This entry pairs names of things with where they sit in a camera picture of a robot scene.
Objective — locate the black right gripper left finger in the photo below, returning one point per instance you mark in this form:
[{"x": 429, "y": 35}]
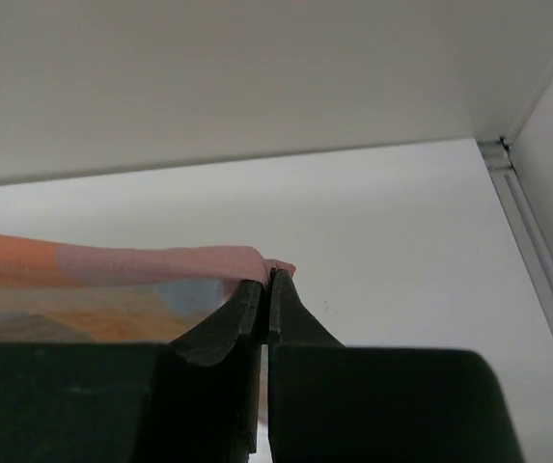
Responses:
[{"x": 194, "y": 399}]

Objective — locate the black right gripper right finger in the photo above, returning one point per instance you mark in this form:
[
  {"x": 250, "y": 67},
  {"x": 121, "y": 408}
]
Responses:
[{"x": 328, "y": 402}]

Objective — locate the checkered orange blue cloth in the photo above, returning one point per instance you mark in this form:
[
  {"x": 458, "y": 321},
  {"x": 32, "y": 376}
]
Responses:
[{"x": 59, "y": 292}]

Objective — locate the aluminium frame rail right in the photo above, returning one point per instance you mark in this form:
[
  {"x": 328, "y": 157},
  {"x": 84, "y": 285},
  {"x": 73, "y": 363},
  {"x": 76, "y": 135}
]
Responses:
[{"x": 536, "y": 231}]

